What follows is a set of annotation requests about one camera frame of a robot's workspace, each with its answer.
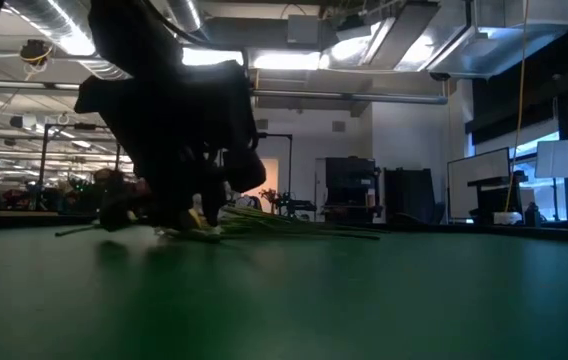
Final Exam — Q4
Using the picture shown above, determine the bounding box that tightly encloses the grey ceiling pipe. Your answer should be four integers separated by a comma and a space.
251, 88, 449, 106

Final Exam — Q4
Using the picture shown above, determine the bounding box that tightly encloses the dark upright panel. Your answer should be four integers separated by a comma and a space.
383, 167, 438, 225

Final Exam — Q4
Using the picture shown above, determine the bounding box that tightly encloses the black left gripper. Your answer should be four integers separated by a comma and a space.
74, 62, 268, 232

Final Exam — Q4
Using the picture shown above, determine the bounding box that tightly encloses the large silver ventilation duct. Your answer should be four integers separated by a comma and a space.
323, 0, 568, 80

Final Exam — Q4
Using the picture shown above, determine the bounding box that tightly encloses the yellow hanging cable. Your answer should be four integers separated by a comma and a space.
503, 0, 530, 214

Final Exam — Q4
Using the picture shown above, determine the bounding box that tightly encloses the yellow artificial tulip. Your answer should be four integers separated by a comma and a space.
55, 197, 134, 237

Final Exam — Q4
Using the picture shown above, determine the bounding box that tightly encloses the ceiling light strip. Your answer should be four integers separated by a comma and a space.
181, 47, 324, 71

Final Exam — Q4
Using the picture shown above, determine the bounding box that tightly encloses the black table frame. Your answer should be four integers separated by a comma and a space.
0, 209, 568, 246

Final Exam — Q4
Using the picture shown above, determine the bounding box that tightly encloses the white board panel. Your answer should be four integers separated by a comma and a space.
446, 146, 513, 221

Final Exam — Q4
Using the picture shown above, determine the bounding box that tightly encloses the black equipment cabinet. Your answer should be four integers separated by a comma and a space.
323, 157, 381, 224

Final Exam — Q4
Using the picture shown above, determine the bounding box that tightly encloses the round silver ventilation duct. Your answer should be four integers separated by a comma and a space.
6, 0, 131, 81

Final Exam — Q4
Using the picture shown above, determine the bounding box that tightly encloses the white sheet on stand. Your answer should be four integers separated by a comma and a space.
535, 138, 568, 180

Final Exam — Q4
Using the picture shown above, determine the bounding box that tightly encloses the grey ceiling box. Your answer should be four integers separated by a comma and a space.
286, 13, 321, 45

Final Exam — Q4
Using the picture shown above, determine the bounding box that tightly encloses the white artificial flower bunch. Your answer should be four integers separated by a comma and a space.
156, 203, 383, 244

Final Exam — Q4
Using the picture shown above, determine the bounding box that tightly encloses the ceiling cable reel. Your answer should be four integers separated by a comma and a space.
18, 38, 55, 69

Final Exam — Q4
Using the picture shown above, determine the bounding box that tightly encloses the black tubular stand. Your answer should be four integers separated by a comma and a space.
258, 132, 295, 214

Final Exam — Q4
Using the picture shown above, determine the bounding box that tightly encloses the green table mat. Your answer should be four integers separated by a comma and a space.
0, 224, 568, 360

